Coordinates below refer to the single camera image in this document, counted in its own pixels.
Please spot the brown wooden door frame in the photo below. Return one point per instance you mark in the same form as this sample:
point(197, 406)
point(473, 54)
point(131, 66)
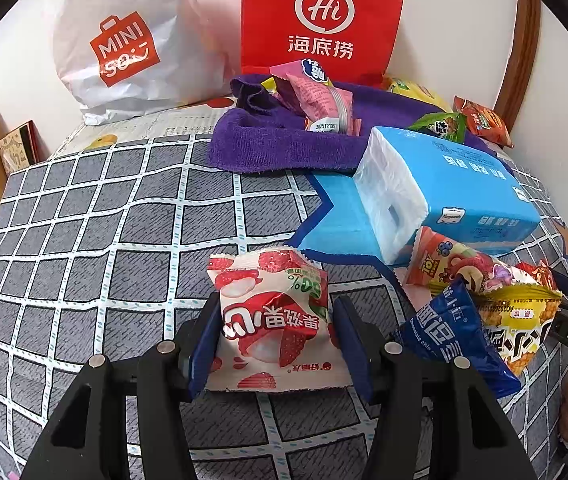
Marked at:
point(521, 60)

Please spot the patterned book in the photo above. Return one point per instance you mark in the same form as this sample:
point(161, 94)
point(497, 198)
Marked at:
point(16, 145)

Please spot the white red fruit snack packet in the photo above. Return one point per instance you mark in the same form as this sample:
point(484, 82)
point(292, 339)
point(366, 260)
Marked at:
point(264, 320)

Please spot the blue snack packet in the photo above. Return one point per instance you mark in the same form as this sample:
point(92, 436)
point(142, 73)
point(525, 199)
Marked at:
point(453, 345)

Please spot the green triangular snack packet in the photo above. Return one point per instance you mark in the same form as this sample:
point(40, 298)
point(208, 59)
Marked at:
point(441, 127)

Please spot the small red snack packet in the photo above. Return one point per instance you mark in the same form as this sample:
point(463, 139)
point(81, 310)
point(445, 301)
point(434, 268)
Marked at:
point(538, 275)

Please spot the orange chips bag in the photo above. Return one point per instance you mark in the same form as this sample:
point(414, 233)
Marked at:
point(483, 120)

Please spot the purple towel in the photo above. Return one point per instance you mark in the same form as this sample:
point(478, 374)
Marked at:
point(274, 145)

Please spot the cartoon bear snack packet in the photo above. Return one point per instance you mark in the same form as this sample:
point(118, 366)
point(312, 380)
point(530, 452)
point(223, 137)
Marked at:
point(458, 262)

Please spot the white plastic bag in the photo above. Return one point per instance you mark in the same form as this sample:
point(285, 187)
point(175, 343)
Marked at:
point(139, 35)

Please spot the newsprint bed sheet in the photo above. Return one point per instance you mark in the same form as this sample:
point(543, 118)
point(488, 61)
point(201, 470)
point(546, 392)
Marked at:
point(164, 122)

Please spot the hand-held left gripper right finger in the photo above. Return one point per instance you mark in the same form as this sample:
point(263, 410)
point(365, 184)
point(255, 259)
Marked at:
point(356, 345)

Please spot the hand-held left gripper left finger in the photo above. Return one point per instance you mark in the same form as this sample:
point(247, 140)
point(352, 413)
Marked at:
point(204, 350)

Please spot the yellow chips bag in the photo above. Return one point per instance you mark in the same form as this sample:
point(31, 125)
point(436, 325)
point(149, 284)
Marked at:
point(413, 92)

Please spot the red paper bag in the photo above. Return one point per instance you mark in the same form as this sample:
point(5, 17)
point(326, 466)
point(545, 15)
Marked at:
point(324, 10)

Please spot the grey plaid blanket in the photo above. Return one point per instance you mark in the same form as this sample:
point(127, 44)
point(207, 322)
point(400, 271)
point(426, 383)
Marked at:
point(89, 260)

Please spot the blue tissue pack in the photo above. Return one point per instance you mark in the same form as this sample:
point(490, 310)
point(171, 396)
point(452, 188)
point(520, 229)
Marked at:
point(463, 190)

